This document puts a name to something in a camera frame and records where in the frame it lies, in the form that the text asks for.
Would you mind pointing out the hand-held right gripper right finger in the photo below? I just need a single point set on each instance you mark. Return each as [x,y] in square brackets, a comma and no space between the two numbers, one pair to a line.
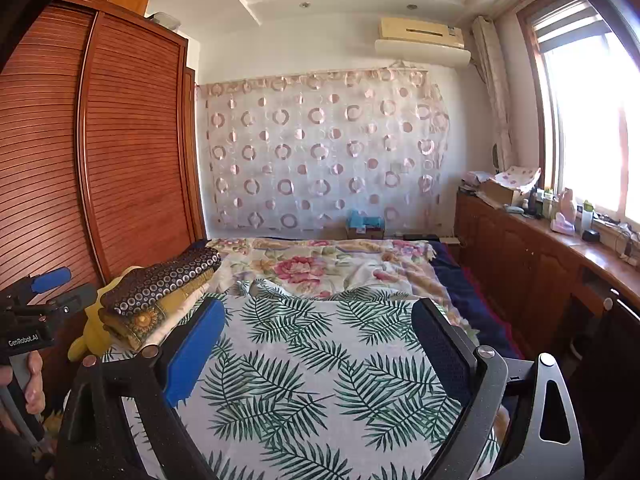
[440,347]

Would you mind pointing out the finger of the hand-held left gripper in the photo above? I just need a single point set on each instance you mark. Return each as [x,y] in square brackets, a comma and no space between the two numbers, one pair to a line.
[50,280]
[75,297]

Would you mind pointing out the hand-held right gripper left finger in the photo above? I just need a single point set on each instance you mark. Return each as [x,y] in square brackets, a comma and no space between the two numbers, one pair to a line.
[196,345]

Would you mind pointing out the gold patterned pillow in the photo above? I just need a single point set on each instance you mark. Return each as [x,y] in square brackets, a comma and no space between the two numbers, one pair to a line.
[150,320]

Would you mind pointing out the navy patterned pajama top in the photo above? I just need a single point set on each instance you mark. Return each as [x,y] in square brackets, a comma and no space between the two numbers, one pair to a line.
[165,275]

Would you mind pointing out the person's left hand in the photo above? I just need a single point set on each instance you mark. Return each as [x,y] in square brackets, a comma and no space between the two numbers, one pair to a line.
[35,385]

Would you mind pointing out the yellow plush toy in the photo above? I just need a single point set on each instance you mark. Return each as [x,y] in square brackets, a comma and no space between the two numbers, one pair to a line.
[95,330]

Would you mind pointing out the navy blue bed sheet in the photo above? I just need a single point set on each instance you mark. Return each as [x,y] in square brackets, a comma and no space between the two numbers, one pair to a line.
[475,300]

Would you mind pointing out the leaf-print bed sheet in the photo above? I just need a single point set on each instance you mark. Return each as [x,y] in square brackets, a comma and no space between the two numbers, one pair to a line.
[310,385]

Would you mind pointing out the long wooden cabinet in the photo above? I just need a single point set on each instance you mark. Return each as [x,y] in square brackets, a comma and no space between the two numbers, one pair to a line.
[525,260]

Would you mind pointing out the small cardboard box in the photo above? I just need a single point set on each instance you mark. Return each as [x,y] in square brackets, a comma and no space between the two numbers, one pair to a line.
[365,233]

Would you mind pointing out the floral blanket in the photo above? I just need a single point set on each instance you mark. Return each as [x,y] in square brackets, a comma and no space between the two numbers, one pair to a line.
[325,265]

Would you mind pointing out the blue tissue pack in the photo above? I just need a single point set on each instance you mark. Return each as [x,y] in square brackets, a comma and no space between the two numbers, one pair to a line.
[365,220]

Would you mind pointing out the open cardboard box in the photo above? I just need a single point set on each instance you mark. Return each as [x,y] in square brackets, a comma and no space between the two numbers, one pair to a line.
[497,195]

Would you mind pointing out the round metal knob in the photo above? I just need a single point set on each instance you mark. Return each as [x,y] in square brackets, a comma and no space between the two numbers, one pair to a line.
[607,304]

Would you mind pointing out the white floral cloth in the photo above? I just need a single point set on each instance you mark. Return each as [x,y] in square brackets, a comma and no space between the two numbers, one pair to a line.
[520,177]

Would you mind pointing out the small black box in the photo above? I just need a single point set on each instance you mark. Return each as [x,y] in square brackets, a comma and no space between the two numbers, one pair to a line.
[591,236]

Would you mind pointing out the white bottle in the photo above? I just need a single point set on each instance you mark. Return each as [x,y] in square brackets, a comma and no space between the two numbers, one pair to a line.
[587,220]

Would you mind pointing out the sheer circle-patterned curtain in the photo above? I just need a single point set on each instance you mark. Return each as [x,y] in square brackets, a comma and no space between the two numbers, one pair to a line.
[325,160]

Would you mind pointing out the beige window drape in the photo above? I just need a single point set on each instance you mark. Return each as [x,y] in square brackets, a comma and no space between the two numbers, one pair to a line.
[492,90]

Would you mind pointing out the wooden framed window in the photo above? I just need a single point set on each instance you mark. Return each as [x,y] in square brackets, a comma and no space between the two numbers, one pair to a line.
[590,125]

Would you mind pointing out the grey storage box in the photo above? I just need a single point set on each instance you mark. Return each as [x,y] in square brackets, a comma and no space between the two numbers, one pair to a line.
[164,20]

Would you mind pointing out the wall air conditioner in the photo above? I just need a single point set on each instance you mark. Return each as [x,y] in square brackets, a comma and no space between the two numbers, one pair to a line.
[425,40]

